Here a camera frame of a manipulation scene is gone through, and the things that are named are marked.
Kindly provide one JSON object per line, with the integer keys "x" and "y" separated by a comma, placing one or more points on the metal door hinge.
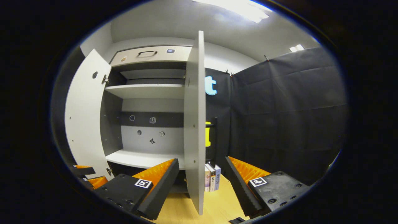
{"x": 108, "y": 171}
{"x": 105, "y": 79}

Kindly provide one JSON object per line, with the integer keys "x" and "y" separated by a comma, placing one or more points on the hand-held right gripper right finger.
{"x": 239, "y": 189}

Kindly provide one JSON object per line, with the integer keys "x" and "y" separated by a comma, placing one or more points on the grey cabinet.
{"x": 146, "y": 90}

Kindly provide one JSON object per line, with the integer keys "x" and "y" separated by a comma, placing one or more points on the long ceiling light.
{"x": 236, "y": 7}

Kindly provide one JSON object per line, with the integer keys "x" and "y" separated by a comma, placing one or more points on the white book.
{"x": 206, "y": 180}

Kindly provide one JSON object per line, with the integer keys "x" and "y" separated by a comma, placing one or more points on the beige drawer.
{"x": 155, "y": 55}

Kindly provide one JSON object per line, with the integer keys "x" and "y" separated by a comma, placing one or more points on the white cabinet door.
{"x": 85, "y": 118}
{"x": 195, "y": 124}

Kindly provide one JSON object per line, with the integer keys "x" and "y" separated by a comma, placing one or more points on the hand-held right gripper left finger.
{"x": 163, "y": 189}

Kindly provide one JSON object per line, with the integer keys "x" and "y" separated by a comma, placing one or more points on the small ceiling light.
{"x": 296, "y": 48}

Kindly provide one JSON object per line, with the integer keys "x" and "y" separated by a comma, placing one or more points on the dark spine book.
{"x": 212, "y": 179}

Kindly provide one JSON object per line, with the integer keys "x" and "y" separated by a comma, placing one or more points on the black backdrop cloth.
{"x": 279, "y": 109}

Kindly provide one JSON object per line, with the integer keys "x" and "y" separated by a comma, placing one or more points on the blue grey book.
{"x": 218, "y": 177}

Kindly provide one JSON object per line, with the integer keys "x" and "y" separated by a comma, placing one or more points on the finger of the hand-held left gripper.
{"x": 85, "y": 171}
{"x": 98, "y": 182}

